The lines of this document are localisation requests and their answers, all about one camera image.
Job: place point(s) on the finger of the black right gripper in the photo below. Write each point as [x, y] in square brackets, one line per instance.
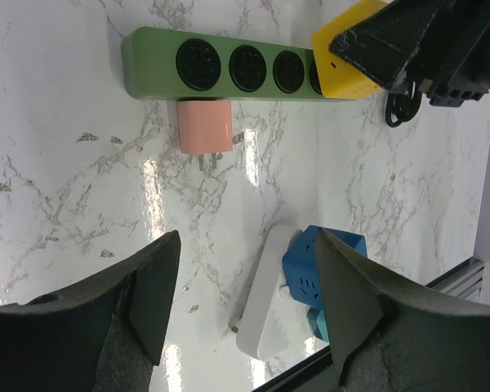
[389, 46]

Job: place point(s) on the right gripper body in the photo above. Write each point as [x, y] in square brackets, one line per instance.
[456, 66]

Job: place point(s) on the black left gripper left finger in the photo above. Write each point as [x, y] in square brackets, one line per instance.
[103, 333]

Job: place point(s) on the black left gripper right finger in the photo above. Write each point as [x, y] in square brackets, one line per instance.
[388, 333]

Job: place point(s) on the teal plug adapter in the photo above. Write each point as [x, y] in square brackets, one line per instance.
[317, 322]

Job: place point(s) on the yellow cube socket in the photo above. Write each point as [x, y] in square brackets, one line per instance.
[338, 79]

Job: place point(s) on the blue cube socket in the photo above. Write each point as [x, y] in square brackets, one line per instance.
[306, 269]

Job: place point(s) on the white triangular power strip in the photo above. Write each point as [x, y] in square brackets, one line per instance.
[273, 323]

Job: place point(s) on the green power strip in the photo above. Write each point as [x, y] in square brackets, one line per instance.
[169, 64]

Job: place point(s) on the pink plug adapter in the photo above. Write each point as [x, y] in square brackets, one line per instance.
[205, 128]

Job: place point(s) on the aluminium frame rail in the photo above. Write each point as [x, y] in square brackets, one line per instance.
[463, 281]

